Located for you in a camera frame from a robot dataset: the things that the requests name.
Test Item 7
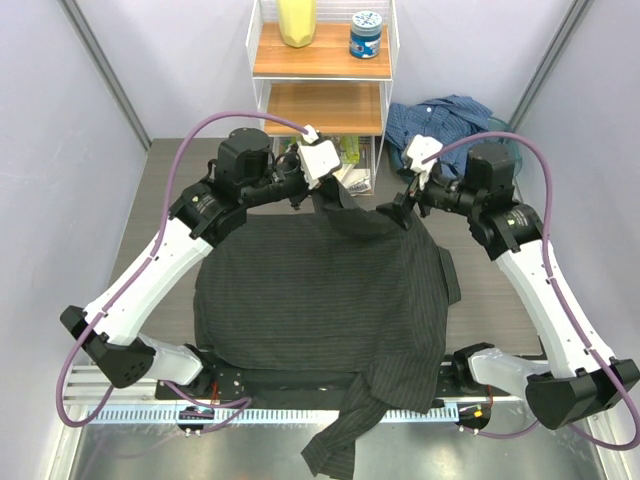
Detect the stack of books and papers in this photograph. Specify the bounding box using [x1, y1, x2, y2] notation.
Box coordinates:
[335, 136, 375, 195]

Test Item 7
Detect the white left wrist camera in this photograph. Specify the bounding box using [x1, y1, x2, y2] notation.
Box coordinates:
[298, 125, 342, 189]

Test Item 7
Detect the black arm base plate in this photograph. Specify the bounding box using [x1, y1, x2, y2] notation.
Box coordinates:
[154, 351, 507, 410]

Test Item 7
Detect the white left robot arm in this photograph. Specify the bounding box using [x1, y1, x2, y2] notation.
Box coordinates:
[60, 128, 341, 399]

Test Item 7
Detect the blue lidded jar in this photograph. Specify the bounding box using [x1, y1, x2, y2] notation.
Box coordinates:
[349, 11, 383, 59]

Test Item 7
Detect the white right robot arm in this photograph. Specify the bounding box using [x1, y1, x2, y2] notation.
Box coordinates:
[378, 135, 639, 430]

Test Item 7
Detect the black pinstripe long sleeve shirt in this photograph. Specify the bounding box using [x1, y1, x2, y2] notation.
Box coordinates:
[193, 192, 461, 479]

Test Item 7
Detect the white wire wooden shelf unit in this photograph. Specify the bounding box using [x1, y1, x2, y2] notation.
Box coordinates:
[245, 1, 400, 195]

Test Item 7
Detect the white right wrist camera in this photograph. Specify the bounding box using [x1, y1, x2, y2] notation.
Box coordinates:
[401, 134, 443, 189]

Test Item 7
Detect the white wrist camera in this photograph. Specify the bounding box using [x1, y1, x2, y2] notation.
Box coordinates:
[401, 134, 443, 189]
[298, 125, 342, 189]

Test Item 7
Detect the yellow vase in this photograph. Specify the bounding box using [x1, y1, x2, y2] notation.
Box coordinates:
[276, 0, 317, 48]

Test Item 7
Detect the perforated metal rail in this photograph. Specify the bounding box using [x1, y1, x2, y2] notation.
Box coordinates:
[93, 403, 459, 425]

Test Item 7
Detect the blue checked long sleeve shirt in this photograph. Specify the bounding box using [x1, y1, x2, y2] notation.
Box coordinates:
[385, 95, 493, 170]

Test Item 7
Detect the teal plastic basin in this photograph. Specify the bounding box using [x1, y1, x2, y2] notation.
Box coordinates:
[389, 117, 522, 176]

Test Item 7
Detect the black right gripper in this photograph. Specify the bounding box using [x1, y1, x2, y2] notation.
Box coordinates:
[376, 161, 483, 231]

